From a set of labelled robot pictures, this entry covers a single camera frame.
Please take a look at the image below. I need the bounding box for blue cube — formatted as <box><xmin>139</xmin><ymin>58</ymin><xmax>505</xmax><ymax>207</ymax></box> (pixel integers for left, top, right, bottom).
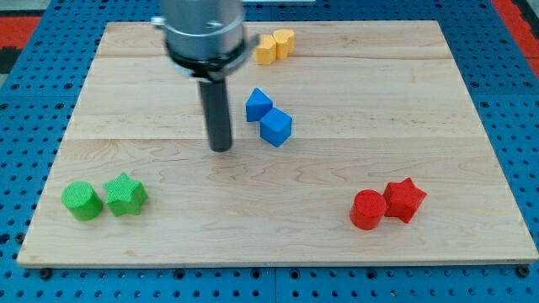
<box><xmin>259</xmin><ymin>108</ymin><xmax>292</xmax><ymax>147</ymax></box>

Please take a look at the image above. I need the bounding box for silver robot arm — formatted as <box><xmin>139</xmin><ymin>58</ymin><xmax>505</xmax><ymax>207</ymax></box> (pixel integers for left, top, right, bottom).
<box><xmin>151</xmin><ymin>0</ymin><xmax>260</xmax><ymax>82</ymax></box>

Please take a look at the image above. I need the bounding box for wooden board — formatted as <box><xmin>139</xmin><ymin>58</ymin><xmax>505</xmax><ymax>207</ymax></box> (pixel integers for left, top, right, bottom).
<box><xmin>17</xmin><ymin>20</ymin><xmax>538</xmax><ymax>268</ymax></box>

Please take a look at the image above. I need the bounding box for blue triangular prism block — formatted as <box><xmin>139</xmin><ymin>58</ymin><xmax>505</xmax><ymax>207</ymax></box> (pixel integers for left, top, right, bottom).
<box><xmin>245</xmin><ymin>88</ymin><xmax>274</xmax><ymax>122</ymax></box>

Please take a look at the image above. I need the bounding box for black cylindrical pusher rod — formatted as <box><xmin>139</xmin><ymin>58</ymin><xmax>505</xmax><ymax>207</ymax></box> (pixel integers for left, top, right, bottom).
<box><xmin>199</xmin><ymin>78</ymin><xmax>232</xmax><ymax>152</ymax></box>

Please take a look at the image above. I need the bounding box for yellow pentagon block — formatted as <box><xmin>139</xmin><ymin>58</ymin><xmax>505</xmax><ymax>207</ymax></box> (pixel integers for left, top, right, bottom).
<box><xmin>254</xmin><ymin>35</ymin><xmax>276</xmax><ymax>66</ymax></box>

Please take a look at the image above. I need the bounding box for red cylinder block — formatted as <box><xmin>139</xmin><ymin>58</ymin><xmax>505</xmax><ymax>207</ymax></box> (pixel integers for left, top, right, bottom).
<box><xmin>350</xmin><ymin>189</ymin><xmax>387</xmax><ymax>231</ymax></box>

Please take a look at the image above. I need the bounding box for yellow heart block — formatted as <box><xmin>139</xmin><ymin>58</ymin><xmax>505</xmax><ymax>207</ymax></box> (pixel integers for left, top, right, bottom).
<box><xmin>273</xmin><ymin>29</ymin><xmax>296</xmax><ymax>59</ymax></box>

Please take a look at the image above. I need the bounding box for red star block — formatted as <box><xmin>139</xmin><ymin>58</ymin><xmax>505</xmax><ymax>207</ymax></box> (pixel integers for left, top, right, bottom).
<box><xmin>382</xmin><ymin>178</ymin><xmax>427</xmax><ymax>223</ymax></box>

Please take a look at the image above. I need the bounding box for green star block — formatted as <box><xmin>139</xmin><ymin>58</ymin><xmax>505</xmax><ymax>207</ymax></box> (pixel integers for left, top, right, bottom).
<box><xmin>103</xmin><ymin>173</ymin><xmax>148</xmax><ymax>217</ymax></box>

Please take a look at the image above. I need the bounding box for green cylinder block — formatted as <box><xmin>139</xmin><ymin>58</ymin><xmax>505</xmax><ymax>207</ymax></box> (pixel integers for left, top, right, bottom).
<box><xmin>61</xmin><ymin>181</ymin><xmax>104</xmax><ymax>221</ymax></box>

